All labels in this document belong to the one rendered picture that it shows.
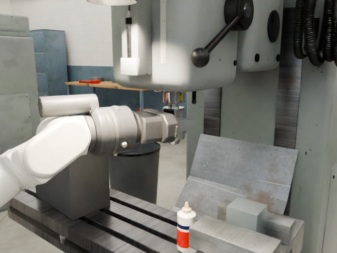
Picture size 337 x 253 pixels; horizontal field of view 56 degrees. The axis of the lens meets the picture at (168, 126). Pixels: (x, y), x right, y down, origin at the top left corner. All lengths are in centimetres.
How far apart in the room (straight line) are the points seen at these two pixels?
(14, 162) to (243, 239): 39
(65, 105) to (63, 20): 785
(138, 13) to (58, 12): 804
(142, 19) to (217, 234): 39
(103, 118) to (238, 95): 54
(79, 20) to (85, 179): 714
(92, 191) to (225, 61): 49
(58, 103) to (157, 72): 18
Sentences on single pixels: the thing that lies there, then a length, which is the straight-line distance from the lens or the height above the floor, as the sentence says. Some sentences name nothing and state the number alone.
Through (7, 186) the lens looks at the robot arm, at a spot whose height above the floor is 118.
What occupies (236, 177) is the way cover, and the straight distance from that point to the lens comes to 98.
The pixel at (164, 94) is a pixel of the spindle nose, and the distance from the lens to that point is 64.
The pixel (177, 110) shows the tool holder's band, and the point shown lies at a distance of 64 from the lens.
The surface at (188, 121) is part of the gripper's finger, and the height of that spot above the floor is 124.
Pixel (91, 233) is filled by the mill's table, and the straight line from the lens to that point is 81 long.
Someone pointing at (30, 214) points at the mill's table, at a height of 94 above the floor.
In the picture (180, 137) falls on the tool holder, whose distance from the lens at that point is 65.
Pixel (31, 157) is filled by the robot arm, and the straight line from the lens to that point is 50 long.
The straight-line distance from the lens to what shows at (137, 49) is 54.
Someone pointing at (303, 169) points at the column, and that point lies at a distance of 96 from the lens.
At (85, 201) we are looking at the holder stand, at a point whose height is 100.
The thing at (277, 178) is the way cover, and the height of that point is 104.
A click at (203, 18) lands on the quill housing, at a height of 143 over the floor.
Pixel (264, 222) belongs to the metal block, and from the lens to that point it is 64.
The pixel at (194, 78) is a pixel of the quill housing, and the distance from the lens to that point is 54.
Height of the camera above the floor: 137
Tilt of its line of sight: 12 degrees down
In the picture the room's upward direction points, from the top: straight up
